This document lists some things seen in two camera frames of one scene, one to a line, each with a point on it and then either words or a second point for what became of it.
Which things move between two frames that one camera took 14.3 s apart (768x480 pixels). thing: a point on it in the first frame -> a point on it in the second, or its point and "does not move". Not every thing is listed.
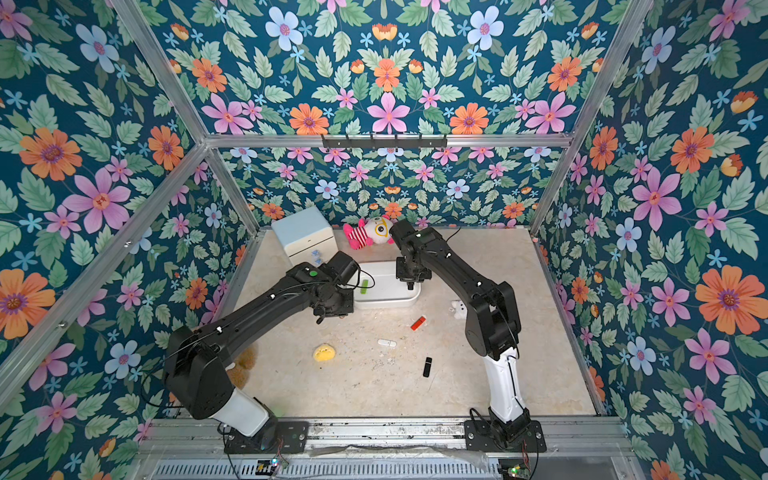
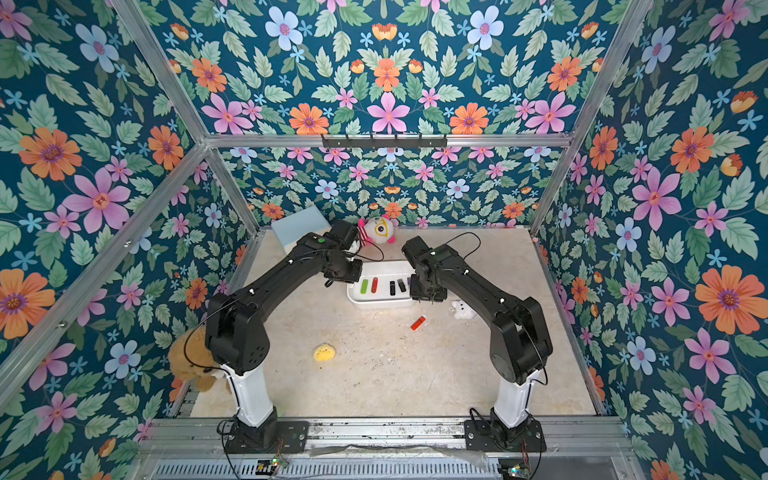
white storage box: x=380 y=287 does not move
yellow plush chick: x=324 y=353 does not move
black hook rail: x=384 y=142 does not move
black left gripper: x=348 y=308 -> x=355 y=276
